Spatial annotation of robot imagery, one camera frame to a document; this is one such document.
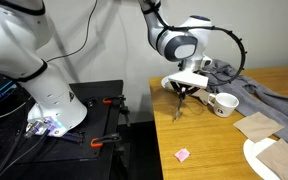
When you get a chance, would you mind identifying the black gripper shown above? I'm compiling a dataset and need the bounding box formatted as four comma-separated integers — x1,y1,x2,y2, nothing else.
170,59,201,102

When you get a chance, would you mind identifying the white ceramic mug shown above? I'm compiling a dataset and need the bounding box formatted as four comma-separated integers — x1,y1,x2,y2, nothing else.
207,92,241,119

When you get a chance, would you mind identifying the brown paper napkin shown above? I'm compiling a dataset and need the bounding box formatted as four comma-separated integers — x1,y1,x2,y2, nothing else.
193,89,216,105
255,138,288,180
232,111,285,144

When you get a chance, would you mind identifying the pink sugar packet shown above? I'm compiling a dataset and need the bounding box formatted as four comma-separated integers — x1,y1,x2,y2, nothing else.
173,146,192,164

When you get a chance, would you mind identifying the orange black clamp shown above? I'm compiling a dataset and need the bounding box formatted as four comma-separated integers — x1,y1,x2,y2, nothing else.
90,132,123,149
101,94,132,128

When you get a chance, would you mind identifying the white paper plate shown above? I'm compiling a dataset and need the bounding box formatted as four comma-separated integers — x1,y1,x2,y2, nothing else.
242,136,288,180

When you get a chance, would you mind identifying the grey sweat garment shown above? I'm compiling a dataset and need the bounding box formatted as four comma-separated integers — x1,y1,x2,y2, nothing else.
201,58,288,153

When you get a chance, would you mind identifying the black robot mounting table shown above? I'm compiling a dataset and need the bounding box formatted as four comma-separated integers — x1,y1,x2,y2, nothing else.
0,79,126,180

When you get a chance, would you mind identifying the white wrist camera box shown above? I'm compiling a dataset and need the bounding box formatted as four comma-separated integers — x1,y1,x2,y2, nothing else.
166,70,209,90

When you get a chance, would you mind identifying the black wall cable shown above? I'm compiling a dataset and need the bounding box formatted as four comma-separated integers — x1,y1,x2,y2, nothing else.
46,0,99,63

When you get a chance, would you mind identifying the black base cable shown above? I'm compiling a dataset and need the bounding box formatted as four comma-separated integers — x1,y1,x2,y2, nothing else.
0,123,52,180

